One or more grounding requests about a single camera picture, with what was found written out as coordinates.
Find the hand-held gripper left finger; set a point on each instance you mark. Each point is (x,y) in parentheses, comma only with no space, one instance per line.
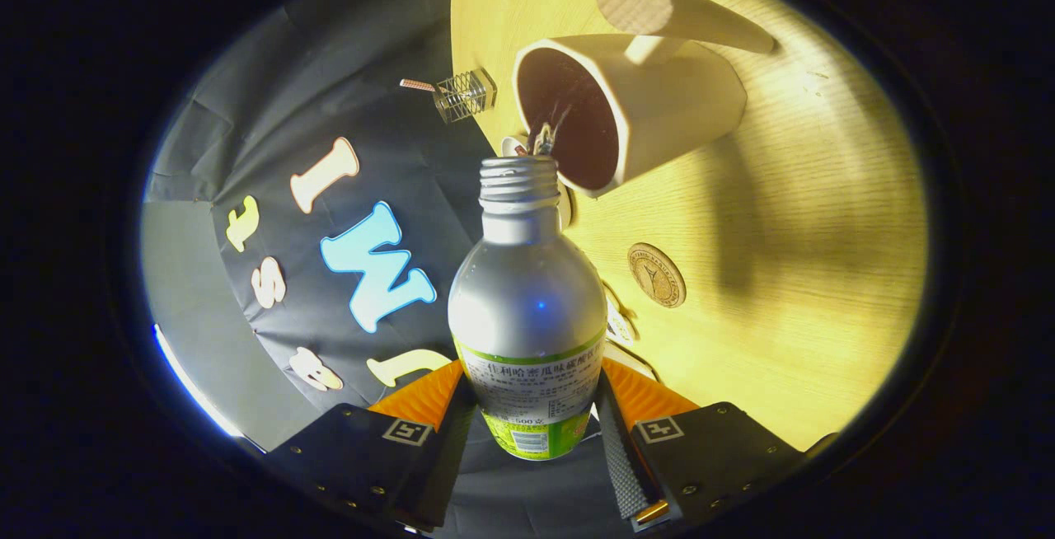
(445,456)

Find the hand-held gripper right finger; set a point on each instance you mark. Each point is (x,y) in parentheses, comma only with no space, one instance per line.
(622,461)

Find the silver juice bottle green label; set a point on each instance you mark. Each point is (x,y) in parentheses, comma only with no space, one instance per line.
(527,300)

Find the round cork coaster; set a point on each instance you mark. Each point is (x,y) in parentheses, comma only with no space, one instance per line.
(657,275)

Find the white divided dish of beans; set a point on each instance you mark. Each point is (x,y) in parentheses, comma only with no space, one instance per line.
(620,326)

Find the wooden table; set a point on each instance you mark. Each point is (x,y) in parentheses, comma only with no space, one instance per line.
(783,275)

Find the white oval plate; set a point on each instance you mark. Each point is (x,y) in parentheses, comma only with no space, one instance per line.
(513,146)

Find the pink striped straw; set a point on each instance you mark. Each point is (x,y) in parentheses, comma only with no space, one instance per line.
(416,85)

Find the black backdrop cloth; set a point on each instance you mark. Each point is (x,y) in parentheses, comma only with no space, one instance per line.
(247,110)

